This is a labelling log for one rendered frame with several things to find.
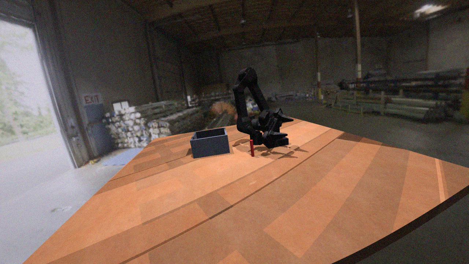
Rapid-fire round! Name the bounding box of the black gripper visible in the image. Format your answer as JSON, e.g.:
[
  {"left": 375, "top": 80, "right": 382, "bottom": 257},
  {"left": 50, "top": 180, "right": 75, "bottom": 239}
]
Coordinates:
[{"left": 258, "top": 108, "right": 293, "bottom": 146}]

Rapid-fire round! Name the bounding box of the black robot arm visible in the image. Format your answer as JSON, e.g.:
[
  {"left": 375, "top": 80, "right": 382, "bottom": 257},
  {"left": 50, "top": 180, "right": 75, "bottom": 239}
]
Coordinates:
[{"left": 233, "top": 67, "right": 275, "bottom": 145}]

